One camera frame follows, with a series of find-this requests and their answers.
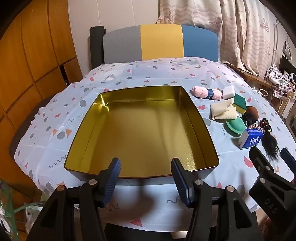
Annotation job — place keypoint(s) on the patterned plastic tablecloth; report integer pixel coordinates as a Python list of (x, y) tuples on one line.
[(150, 74)]

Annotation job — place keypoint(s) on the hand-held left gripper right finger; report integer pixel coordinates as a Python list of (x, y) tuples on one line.
[(180, 183)]

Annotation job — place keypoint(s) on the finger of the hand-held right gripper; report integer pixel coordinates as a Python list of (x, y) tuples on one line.
[(260, 160), (288, 158)]

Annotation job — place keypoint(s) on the wooden wardrobe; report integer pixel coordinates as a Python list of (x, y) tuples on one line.
[(34, 51)]

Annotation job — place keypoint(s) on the white sponge block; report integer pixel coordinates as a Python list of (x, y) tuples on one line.
[(228, 91)]

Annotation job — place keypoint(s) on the cream cloth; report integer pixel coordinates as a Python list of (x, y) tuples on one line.
[(223, 111)]

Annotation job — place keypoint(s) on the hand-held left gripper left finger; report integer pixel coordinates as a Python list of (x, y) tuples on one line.
[(112, 176)]

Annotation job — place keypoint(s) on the green round puff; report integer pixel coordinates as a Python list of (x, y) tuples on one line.
[(235, 126)]

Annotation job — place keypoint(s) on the pile of patterned clothes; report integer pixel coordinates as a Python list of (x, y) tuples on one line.
[(277, 81)]

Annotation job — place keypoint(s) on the pink rolled towel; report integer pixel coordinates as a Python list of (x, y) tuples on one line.
[(201, 92)]

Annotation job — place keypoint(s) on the black scrunchie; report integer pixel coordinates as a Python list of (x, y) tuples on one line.
[(248, 119)]

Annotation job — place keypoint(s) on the clear plastic bag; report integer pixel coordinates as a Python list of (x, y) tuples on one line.
[(9, 208)]

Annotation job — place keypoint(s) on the dark screen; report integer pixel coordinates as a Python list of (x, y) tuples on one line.
[(286, 63)]

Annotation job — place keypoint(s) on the green and yellow scouring sponge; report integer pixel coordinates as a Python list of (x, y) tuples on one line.
[(240, 102)]

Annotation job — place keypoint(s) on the gold-lined tin box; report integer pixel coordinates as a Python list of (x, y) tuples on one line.
[(143, 129)]

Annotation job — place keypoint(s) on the black hairpiece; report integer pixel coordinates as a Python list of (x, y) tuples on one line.
[(270, 143)]

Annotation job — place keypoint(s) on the black cylinder post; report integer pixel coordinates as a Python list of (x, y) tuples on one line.
[(96, 46)]

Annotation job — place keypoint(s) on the blue tissue packet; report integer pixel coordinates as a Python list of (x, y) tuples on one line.
[(251, 140)]

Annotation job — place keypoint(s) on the wooden side table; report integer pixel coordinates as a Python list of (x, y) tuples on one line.
[(249, 75)]

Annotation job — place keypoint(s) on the pink patterned curtain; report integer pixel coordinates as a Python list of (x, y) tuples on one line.
[(242, 27)]

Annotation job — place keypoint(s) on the grey yellow blue chair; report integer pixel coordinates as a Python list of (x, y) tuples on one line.
[(159, 44)]

